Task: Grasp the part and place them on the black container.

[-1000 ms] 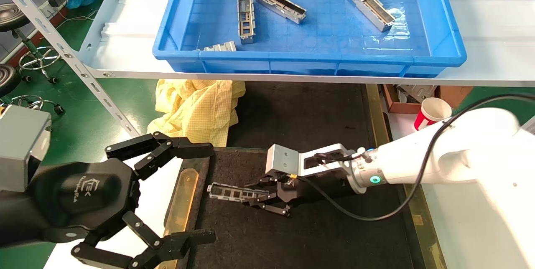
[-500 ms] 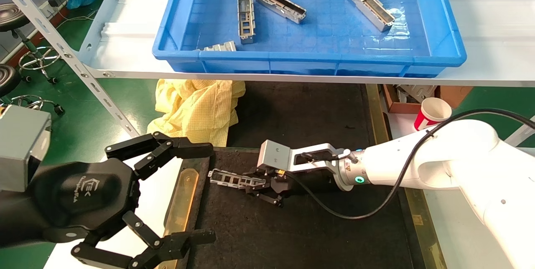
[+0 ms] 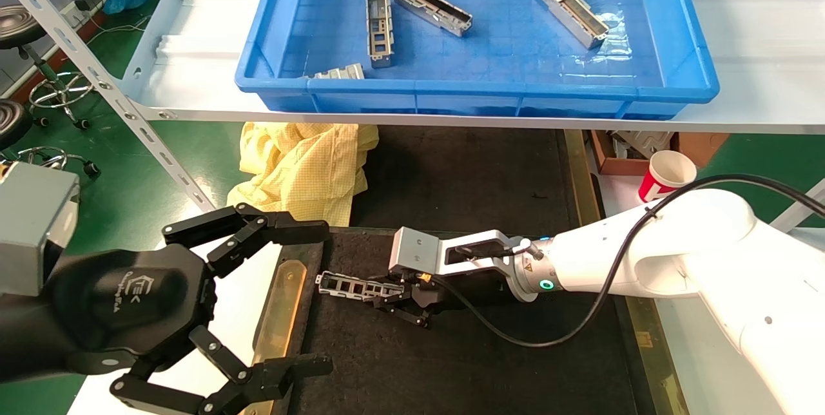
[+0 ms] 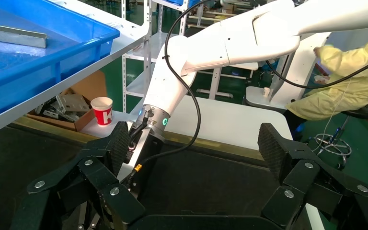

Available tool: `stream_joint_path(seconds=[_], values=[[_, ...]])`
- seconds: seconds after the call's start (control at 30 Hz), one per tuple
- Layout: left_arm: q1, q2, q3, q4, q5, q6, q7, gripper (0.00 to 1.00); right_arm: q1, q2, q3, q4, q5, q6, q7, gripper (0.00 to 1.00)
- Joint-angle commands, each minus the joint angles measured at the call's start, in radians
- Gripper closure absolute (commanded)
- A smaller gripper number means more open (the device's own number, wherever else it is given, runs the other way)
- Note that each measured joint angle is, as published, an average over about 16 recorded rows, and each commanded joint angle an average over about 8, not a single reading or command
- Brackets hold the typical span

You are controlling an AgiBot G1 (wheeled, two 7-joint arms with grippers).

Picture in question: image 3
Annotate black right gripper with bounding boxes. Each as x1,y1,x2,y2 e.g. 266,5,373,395
373,267,527,330

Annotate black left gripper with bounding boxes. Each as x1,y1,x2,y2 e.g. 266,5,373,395
0,204,334,415

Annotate grey metal channel part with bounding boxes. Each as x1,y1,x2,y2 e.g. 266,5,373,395
315,271,408,304
308,63,365,81
534,0,610,50
390,0,473,37
365,0,394,68

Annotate black work mat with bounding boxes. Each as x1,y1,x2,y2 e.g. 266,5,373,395
267,227,645,415

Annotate black felt mat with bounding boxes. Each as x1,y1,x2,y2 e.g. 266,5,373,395
348,124,581,235

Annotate yellow cloth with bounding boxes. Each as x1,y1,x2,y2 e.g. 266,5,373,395
226,122,380,227

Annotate blue plastic tray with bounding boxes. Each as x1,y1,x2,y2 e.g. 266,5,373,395
235,0,719,121

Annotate grey plastic pieces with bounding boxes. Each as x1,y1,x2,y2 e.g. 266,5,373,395
611,131,674,159

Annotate red white paper cup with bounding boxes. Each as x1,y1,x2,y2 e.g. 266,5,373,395
637,150,698,204

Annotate black stool chrome base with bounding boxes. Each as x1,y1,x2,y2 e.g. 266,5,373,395
0,99,101,177
0,5,95,130

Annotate brown cardboard box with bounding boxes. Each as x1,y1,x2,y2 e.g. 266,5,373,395
588,130,730,177

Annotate white power strip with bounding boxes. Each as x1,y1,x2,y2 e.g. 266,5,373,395
59,0,92,26

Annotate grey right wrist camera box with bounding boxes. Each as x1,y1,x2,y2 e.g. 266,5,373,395
389,226,536,275

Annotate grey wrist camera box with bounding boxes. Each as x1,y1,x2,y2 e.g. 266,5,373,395
389,226,536,275
0,162,81,298

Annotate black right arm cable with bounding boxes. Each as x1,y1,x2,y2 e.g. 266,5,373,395
425,173,825,349

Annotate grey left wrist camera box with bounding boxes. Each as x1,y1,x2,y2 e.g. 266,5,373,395
0,162,81,298

